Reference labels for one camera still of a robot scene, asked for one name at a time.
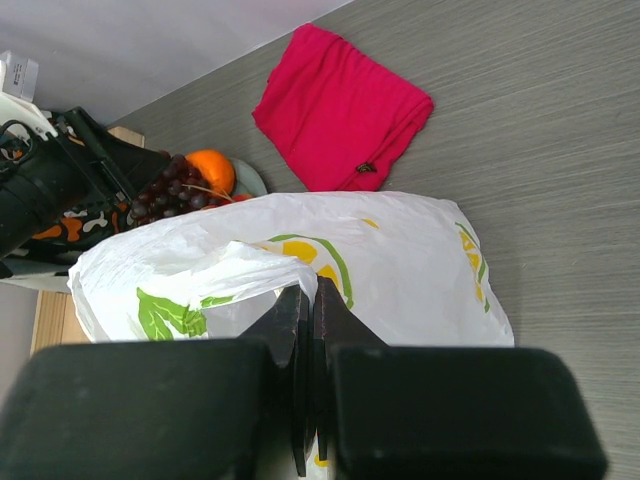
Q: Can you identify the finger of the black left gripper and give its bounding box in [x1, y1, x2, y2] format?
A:
[59, 107, 170, 205]

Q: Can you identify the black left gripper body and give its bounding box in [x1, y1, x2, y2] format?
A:
[1, 120, 110, 257]

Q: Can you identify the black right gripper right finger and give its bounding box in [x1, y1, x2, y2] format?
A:
[313, 278, 608, 479]

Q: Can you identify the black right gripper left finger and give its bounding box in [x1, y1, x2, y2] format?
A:
[1, 286, 310, 479]

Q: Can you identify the dark purple grape bunch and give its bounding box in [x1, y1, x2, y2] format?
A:
[130, 155, 223, 226]

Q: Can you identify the white lemon print plastic bag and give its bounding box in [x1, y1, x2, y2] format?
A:
[67, 190, 515, 471]

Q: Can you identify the camouflage orange black garment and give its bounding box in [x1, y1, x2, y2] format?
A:
[0, 109, 136, 251]

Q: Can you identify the zebra pattern black white garment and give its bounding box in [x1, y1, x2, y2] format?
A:
[1, 249, 82, 294]

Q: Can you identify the orange fruit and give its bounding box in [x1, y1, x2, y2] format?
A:
[186, 149, 236, 195]

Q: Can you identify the red yellow strawberry bunch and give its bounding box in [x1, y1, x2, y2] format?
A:
[205, 194, 253, 209]

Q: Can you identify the grey glass plate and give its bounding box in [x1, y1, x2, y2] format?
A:
[229, 157, 268, 197]

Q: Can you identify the folded red cloth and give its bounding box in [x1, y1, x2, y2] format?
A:
[252, 23, 434, 192]

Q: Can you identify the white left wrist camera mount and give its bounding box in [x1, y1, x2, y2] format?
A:
[1, 50, 59, 159]

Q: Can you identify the wooden clothes rack frame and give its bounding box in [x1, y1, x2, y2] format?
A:
[29, 124, 147, 357]

